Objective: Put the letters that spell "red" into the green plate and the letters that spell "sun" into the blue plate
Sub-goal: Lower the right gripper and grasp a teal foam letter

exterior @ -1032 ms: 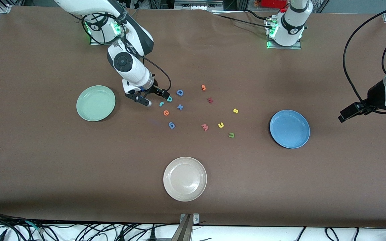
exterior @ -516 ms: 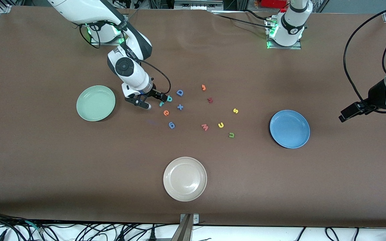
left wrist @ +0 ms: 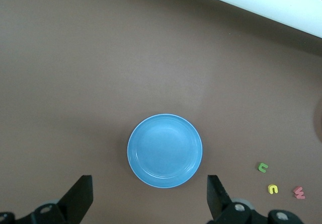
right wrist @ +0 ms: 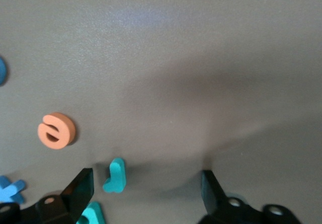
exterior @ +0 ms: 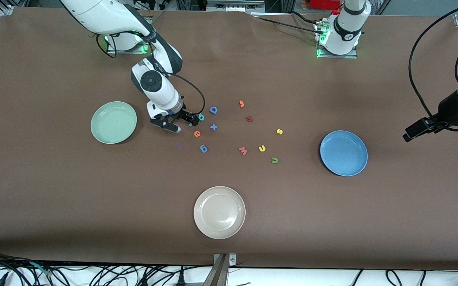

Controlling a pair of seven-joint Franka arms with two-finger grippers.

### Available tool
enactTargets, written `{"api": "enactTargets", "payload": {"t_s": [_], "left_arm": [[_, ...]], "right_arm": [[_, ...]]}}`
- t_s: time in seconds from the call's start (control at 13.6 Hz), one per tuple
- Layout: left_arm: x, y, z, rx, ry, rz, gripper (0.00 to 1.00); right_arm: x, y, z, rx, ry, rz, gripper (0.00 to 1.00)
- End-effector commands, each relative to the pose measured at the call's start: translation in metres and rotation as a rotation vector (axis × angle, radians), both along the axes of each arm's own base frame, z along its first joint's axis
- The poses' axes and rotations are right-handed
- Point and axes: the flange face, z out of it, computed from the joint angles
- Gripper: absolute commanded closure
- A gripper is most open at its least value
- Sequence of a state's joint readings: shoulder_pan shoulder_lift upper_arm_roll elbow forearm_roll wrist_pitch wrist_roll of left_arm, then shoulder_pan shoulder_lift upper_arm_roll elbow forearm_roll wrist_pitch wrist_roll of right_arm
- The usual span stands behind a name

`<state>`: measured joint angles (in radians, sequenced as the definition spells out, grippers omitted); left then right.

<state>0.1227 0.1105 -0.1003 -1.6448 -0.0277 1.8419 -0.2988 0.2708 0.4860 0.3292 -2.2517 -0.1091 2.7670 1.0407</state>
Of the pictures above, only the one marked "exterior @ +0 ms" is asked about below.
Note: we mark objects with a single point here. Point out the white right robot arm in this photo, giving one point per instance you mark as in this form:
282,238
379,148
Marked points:
105,16

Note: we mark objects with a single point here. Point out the pink foam letter w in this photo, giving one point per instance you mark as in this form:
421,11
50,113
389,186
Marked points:
243,151

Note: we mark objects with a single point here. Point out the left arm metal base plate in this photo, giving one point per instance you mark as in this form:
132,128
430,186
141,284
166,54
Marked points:
352,56

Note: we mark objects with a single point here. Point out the mint green plate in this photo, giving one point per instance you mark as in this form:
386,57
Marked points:
113,122

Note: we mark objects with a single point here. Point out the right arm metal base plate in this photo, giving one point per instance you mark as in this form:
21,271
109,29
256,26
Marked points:
129,52

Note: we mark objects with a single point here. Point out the red box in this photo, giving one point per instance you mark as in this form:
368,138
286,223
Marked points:
324,4

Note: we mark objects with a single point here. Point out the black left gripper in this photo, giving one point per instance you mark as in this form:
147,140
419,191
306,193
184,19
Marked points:
446,109

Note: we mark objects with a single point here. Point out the blue foam letter D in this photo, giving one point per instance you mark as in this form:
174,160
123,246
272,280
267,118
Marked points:
212,110

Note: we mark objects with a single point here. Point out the aluminium profile bar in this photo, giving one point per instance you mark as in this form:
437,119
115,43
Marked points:
218,274

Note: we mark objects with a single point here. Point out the metal frame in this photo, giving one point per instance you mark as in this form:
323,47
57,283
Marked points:
235,4

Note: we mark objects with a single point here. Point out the blue foam digit nine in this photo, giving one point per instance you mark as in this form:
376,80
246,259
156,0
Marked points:
204,150

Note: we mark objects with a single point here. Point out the beige plate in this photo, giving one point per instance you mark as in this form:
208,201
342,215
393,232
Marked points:
219,212

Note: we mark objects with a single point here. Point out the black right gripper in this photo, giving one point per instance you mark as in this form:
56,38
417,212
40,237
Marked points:
183,114

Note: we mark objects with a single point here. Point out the small metal bracket plate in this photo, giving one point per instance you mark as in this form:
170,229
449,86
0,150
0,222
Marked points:
232,259

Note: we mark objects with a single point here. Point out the blue plate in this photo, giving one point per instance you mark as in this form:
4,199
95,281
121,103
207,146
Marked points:
344,153

